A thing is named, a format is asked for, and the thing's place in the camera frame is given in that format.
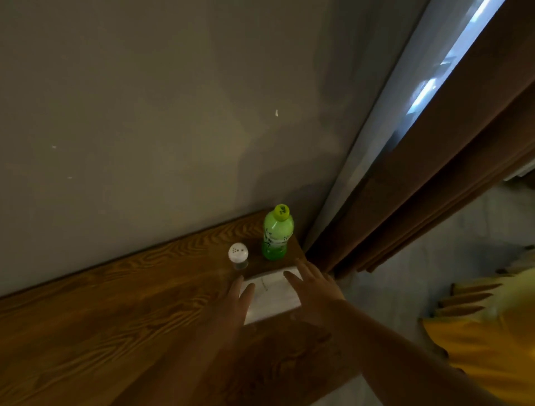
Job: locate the person's left hand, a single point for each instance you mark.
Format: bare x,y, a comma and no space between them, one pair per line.
236,305

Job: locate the person's right hand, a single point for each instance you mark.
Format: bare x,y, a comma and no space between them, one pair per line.
319,297

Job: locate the clear plastic tissue pack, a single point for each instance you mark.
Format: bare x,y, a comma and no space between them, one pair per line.
271,299

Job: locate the white-capped clear shaker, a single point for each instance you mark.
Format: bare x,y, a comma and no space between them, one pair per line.
238,253

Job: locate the green drink bottle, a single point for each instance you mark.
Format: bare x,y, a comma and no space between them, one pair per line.
276,234

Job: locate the person's left forearm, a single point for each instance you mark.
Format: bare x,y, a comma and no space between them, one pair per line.
188,368

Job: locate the person's right forearm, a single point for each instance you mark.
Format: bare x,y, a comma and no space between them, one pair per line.
401,359

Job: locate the brown wooden table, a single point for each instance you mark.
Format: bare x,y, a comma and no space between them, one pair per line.
104,318

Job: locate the brown curtain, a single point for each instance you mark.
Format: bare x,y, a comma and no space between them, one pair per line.
439,167

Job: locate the white sheer curtain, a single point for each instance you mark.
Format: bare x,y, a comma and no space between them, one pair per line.
393,117

